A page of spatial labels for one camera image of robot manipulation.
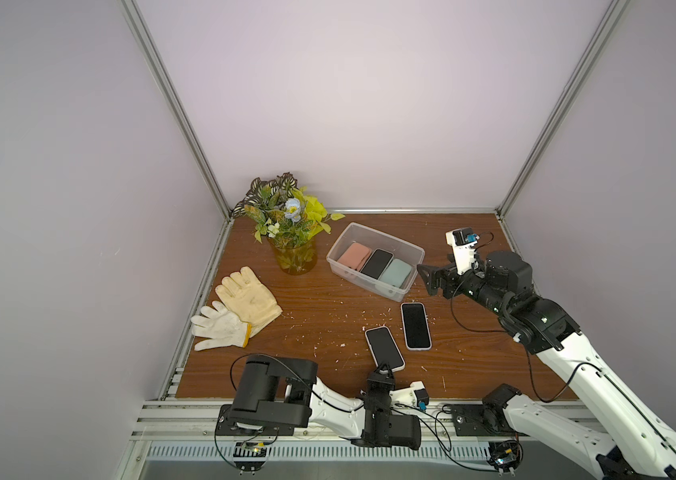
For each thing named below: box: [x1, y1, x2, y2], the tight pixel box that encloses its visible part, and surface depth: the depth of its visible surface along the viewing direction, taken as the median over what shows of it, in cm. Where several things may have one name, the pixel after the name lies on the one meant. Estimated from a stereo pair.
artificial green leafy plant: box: [231, 172, 345, 248], surface depth 92 cm
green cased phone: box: [379, 258, 412, 289], surface depth 102 cm
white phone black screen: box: [400, 302, 433, 351], surface depth 90 cm
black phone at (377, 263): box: [360, 248, 394, 280], surface depth 106 cm
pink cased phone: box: [338, 242, 373, 272], surface depth 108 cm
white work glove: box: [191, 300, 252, 351], surface depth 91 cm
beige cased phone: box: [364, 326, 406, 371], surface depth 83 cm
